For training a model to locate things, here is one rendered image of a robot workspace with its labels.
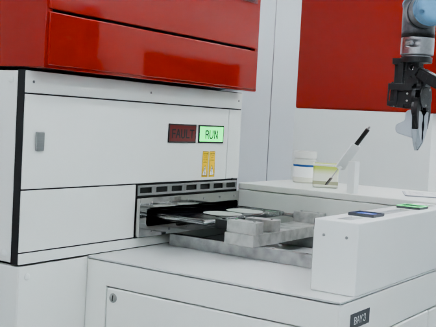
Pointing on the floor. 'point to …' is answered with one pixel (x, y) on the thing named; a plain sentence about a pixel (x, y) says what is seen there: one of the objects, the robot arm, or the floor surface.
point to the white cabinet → (241, 302)
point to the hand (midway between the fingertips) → (419, 145)
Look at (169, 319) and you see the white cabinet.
